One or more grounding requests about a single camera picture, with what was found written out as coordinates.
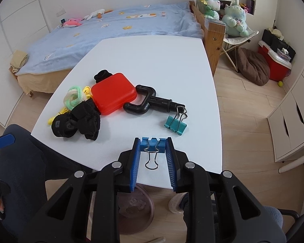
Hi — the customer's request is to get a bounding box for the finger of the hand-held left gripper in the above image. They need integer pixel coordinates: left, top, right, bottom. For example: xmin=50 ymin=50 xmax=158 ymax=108
xmin=0 ymin=135 xmax=16 ymax=150
xmin=0 ymin=180 xmax=11 ymax=201

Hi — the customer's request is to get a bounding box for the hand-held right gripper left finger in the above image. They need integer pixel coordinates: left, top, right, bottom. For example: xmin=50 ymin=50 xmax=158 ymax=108
xmin=23 ymin=137 xmax=142 ymax=243

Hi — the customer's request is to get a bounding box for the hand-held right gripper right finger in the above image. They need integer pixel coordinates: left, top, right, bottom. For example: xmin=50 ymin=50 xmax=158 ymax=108
xmin=165 ymin=137 xmax=287 ymax=243

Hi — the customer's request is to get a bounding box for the blue binder clip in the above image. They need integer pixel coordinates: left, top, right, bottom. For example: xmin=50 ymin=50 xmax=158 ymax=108
xmin=140 ymin=137 xmax=166 ymax=170

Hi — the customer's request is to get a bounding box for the translucent pink bin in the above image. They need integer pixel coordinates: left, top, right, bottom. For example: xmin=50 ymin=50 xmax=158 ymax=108
xmin=87 ymin=184 xmax=154 ymax=235

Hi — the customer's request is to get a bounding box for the red plastic box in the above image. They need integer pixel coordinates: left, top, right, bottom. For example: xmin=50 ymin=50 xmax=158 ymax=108
xmin=91 ymin=72 xmax=137 ymax=115

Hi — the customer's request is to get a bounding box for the yellow plastic toy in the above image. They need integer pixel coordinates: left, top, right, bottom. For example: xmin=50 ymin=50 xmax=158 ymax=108
xmin=48 ymin=86 xmax=93 ymax=126

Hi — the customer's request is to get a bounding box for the teal binder clip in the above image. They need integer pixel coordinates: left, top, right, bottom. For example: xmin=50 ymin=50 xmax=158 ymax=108
xmin=164 ymin=106 xmax=188 ymax=135

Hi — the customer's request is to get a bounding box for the person's right white shoe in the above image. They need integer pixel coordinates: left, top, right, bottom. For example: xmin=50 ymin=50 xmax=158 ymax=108
xmin=168 ymin=194 xmax=187 ymax=215

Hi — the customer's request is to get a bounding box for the black fabric glove pile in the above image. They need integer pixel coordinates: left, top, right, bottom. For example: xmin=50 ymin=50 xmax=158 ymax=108
xmin=70 ymin=99 xmax=102 ymax=141

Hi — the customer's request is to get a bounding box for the beige bed skirt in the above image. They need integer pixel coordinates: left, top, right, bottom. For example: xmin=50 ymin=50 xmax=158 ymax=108
xmin=16 ymin=68 xmax=73 ymax=97

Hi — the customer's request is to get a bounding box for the green and white chenille knot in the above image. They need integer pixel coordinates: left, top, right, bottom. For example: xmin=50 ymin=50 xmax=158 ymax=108
xmin=63 ymin=86 xmax=90 ymax=110

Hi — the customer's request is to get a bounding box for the beige folded cloth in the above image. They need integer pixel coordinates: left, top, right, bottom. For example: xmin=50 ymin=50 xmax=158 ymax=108
xmin=10 ymin=51 xmax=29 ymax=74

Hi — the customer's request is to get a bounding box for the small black sock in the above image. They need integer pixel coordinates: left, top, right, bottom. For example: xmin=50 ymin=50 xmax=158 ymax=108
xmin=94 ymin=69 xmax=113 ymax=83

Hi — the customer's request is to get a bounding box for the white pole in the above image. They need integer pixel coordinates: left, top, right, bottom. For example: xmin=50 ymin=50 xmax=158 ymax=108
xmin=279 ymin=154 xmax=304 ymax=174

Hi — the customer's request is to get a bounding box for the white drawer cabinet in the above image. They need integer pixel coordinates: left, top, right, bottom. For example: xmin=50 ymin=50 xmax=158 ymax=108
xmin=267 ymin=61 xmax=304 ymax=163

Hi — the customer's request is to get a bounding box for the brown bean bag cushion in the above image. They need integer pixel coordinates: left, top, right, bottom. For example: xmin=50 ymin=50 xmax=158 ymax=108
xmin=237 ymin=48 xmax=271 ymax=86

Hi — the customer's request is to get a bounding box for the pink plush toy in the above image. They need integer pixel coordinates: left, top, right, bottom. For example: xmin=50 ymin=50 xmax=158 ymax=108
xmin=63 ymin=18 xmax=83 ymax=27

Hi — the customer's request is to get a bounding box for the bed with blue blanket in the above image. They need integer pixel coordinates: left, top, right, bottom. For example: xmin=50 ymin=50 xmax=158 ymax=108
xmin=15 ymin=1 xmax=206 ymax=76

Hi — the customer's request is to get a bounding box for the red cooler box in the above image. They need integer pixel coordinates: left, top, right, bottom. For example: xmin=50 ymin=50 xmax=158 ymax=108
xmin=258 ymin=40 xmax=292 ymax=82

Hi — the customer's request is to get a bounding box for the white folding chair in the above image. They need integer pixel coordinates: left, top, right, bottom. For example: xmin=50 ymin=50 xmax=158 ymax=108
xmin=220 ymin=29 xmax=259 ymax=72

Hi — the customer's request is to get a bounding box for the white goose plush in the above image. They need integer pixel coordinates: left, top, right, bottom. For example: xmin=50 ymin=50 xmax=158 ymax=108
xmin=82 ymin=9 xmax=113 ymax=21

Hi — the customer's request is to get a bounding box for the light green unicorn plush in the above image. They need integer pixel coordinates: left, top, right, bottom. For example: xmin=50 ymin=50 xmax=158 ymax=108
xmin=221 ymin=1 xmax=250 ymax=37

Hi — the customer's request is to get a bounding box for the black bag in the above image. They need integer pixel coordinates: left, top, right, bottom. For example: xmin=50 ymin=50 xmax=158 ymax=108
xmin=262 ymin=29 xmax=296 ymax=62

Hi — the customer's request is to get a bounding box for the green dragon plush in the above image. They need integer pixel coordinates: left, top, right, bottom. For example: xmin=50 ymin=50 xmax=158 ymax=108
xmin=200 ymin=0 xmax=223 ymax=20

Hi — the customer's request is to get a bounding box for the black box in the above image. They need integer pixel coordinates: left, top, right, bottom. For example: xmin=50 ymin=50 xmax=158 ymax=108
xmin=218 ymin=0 xmax=235 ymax=12

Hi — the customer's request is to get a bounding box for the cream hat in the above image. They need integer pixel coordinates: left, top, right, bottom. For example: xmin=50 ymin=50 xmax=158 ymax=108
xmin=268 ymin=28 xmax=286 ymax=40

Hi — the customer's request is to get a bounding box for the black strap with grey label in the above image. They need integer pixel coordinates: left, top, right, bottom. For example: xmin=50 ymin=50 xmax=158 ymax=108
xmin=51 ymin=113 xmax=79 ymax=138

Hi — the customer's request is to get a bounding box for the black plastic handle tool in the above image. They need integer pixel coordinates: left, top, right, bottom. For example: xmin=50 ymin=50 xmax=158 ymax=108
xmin=123 ymin=84 xmax=186 ymax=117

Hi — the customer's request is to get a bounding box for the wooden bed frame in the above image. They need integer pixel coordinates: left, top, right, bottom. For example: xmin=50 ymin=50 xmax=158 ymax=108
xmin=189 ymin=1 xmax=226 ymax=76

